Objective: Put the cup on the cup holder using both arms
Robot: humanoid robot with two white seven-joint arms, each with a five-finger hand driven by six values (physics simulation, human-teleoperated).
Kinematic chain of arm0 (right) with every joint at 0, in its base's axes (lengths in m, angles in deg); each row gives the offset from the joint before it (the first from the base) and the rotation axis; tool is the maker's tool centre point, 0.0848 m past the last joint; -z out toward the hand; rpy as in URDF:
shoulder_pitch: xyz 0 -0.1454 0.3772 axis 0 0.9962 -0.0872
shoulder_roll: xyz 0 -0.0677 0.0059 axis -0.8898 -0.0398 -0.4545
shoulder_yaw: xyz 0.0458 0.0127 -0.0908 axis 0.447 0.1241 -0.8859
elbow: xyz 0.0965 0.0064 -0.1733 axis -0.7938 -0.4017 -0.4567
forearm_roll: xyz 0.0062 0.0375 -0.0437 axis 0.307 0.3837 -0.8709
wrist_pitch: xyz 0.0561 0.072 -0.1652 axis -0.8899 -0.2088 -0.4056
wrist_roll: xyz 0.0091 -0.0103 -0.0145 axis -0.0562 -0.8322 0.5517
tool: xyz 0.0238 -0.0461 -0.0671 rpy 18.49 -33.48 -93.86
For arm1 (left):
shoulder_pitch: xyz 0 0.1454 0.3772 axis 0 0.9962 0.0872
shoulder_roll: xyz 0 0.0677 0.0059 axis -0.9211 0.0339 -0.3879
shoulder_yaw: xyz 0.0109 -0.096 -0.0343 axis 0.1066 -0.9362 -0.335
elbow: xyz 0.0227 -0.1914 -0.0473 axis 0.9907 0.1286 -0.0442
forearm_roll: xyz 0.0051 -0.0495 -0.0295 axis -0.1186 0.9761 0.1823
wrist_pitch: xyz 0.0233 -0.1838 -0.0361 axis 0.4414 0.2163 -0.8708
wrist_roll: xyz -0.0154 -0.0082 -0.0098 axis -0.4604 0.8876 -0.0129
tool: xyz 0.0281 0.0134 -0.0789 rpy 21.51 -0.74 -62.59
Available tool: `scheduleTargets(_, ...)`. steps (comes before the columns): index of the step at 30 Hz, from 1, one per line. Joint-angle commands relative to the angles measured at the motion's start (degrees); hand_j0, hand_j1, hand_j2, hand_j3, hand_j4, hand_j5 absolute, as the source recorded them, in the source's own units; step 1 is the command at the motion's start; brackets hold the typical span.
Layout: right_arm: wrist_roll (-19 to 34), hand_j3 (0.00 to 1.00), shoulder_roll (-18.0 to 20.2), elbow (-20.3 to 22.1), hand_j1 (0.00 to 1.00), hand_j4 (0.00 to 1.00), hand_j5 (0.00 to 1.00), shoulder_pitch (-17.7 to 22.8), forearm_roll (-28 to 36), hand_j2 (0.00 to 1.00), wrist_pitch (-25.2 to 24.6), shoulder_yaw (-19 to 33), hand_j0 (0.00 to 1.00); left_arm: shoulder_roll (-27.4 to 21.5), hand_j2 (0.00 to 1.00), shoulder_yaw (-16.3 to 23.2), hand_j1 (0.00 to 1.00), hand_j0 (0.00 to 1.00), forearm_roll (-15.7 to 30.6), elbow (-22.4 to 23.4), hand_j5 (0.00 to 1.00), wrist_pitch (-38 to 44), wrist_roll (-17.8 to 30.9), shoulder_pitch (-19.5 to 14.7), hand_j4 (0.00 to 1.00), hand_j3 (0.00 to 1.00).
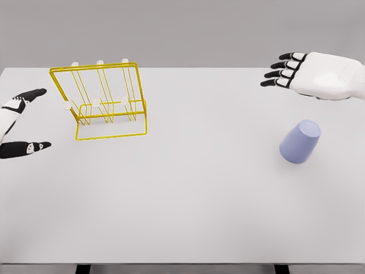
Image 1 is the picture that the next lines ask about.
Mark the lavender cup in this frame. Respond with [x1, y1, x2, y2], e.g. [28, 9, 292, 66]
[279, 119, 322, 164]

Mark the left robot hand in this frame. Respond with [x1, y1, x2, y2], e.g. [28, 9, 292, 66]
[0, 88, 52, 160]

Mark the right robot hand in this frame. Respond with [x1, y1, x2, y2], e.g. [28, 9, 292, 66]
[259, 51, 359, 101]

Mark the yellow wire cup holder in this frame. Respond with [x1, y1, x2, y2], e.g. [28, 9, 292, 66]
[49, 58, 148, 142]

